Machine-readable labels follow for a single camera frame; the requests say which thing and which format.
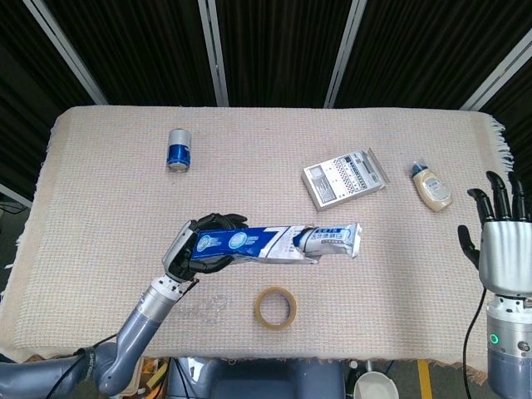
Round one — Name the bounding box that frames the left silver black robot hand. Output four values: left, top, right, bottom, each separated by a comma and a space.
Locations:
160, 213, 249, 280

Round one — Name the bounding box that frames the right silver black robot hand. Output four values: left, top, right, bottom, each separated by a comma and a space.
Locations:
456, 170, 532, 298

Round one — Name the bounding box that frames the blue white toothpaste box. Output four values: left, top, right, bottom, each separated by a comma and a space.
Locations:
189, 225, 323, 271

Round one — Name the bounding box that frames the blue white toothpaste tube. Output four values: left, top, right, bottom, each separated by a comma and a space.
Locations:
293, 223, 363, 260

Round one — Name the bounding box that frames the silver printed cardboard box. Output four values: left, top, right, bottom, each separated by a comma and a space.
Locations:
302, 148, 391, 213

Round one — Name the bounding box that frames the beige bottle with blue cap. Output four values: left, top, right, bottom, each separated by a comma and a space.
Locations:
410, 161, 454, 213

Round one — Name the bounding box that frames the blue silver metal can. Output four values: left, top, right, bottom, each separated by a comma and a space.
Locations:
166, 128, 195, 171

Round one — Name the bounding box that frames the yellowish clear tape roll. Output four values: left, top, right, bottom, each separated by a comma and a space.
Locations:
254, 286, 298, 332

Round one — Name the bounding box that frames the yellow object under table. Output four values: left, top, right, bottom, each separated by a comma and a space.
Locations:
140, 359, 170, 396

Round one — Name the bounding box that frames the beige woven tablecloth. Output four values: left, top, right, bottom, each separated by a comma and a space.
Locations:
0, 106, 516, 369

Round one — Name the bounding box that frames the white bowl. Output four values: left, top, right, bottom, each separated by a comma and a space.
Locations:
352, 371, 399, 399

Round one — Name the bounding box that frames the clear plastic chain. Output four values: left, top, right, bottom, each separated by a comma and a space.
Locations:
178, 295, 229, 325

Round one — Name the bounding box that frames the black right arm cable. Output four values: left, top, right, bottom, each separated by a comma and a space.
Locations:
461, 286, 488, 399

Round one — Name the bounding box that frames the white partition post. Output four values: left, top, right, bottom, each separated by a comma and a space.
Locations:
459, 28, 532, 112
323, 0, 367, 109
22, 0, 110, 106
197, 0, 230, 107
0, 182, 33, 209

